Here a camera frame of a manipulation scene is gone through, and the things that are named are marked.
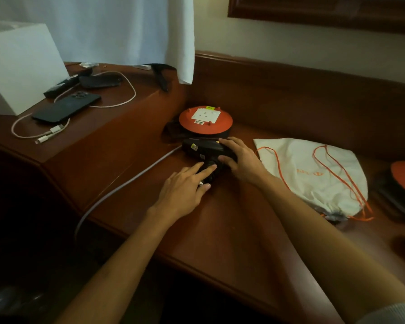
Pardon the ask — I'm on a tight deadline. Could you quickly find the person's right forearm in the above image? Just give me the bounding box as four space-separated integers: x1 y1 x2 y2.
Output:
257 175 405 324

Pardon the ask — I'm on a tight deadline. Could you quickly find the white sleeve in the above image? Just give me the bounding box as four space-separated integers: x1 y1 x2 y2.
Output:
357 302 405 324

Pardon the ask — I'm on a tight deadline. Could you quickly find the white drawstring bag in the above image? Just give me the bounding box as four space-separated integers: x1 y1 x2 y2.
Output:
253 137 375 222

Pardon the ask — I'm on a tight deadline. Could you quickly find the grey power cable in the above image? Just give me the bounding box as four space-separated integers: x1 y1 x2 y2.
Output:
74 144 183 240

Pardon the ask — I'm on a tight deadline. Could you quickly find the orange cable reel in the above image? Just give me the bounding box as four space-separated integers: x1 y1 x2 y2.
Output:
178 105 234 139
375 160 405 218

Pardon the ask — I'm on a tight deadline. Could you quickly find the dark wooden picture frame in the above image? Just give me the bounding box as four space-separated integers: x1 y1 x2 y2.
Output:
228 0 405 35

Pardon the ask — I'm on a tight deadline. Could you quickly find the person's left forearm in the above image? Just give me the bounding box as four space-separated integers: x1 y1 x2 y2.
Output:
55 206 175 324

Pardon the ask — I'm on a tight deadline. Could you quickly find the person's left hand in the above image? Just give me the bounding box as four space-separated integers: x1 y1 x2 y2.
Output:
148 161 218 219

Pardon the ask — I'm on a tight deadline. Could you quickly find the black remote control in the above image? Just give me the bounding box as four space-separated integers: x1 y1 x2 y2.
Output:
43 74 81 99

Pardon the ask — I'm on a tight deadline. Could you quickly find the black strap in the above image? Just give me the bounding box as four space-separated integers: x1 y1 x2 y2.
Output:
144 63 177 93

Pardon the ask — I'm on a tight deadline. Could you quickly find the black electronic device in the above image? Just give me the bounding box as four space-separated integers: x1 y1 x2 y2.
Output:
182 137 237 185

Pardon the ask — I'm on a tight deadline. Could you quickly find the white curtain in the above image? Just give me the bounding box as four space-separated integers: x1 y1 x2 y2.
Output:
0 0 196 85

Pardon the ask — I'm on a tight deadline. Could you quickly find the person's right hand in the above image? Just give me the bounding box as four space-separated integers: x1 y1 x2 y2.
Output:
217 136 271 188

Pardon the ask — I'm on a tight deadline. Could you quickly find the white charging cable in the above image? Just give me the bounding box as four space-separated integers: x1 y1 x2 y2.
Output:
11 71 137 145

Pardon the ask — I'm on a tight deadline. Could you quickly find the black smartphone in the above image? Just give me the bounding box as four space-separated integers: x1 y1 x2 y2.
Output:
32 91 102 124

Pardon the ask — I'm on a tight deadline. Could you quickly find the black pouch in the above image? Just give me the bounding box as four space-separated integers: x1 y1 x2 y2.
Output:
79 74 122 89

